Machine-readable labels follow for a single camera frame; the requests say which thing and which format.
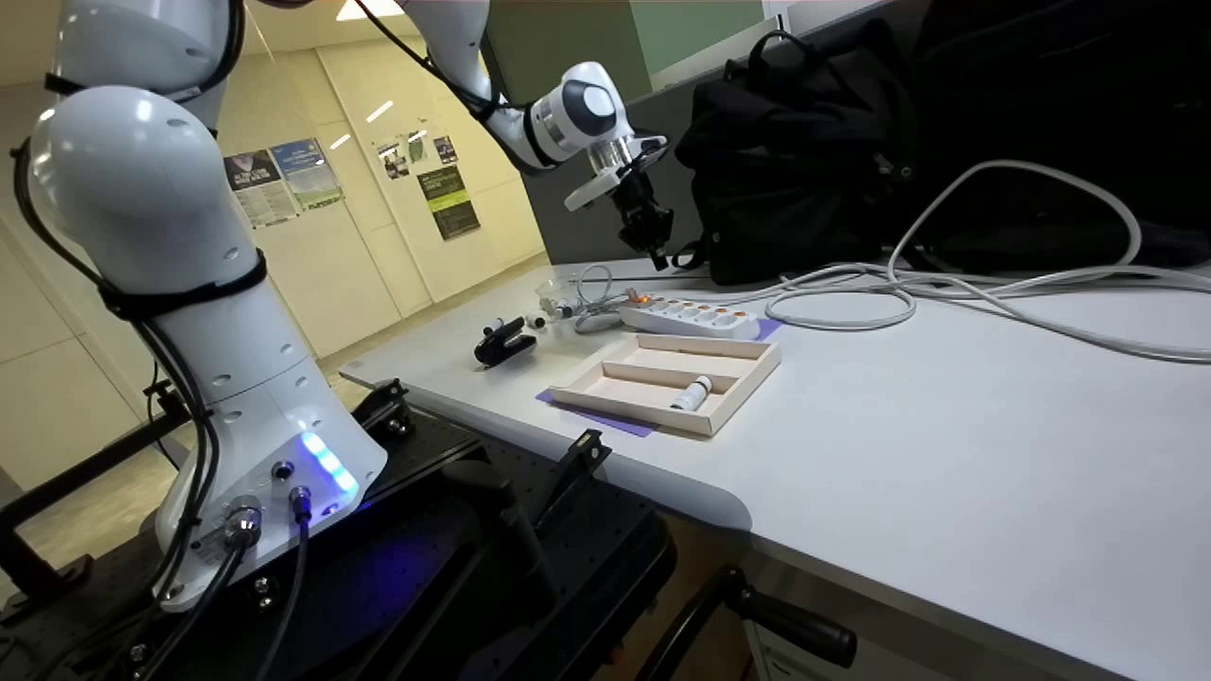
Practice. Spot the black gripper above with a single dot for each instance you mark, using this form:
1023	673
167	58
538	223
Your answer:
642	203

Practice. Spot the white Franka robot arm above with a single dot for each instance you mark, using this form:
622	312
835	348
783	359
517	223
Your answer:
138	190

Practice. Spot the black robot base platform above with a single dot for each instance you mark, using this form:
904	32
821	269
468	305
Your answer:
416	568

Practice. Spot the white power strip with switches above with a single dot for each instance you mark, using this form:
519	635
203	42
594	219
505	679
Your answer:
685	312

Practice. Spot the grey partition panel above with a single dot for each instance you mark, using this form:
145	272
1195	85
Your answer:
581	232

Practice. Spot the wooden divided tray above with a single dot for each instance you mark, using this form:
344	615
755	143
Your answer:
667	383

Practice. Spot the white marker pen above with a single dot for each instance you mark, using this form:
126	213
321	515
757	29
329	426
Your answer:
692	390

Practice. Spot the black backpack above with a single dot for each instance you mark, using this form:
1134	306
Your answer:
807	163

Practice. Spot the small black clip tool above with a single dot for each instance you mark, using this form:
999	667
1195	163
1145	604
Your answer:
505	338

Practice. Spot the black yellow poster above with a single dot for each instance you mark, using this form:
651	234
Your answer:
454	219

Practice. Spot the black table clamp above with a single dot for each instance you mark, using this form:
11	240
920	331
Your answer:
383	406
581	454

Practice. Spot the dark green poster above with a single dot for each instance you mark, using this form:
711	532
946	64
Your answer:
441	181

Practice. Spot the small photo poster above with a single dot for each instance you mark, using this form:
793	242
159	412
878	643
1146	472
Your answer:
394	161

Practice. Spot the blue poster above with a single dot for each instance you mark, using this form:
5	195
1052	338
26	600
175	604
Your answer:
309	172

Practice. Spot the dark poster with white sheet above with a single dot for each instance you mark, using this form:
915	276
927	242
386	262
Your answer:
259	187

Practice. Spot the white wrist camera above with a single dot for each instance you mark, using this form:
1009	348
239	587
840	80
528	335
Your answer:
586	190

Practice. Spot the black metal frame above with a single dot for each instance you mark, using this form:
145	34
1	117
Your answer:
75	472

